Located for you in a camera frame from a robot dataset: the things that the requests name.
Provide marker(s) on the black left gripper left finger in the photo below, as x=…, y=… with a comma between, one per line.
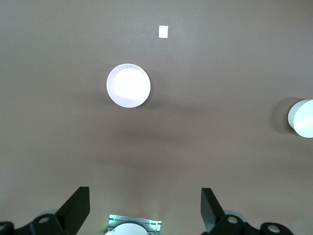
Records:
x=71, y=213

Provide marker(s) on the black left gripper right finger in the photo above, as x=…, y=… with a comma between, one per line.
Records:
x=215, y=218

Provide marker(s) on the white round bowl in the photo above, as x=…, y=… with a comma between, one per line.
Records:
x=128, y=85

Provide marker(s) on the white cup at right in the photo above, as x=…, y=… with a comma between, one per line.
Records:
x=302, y=118

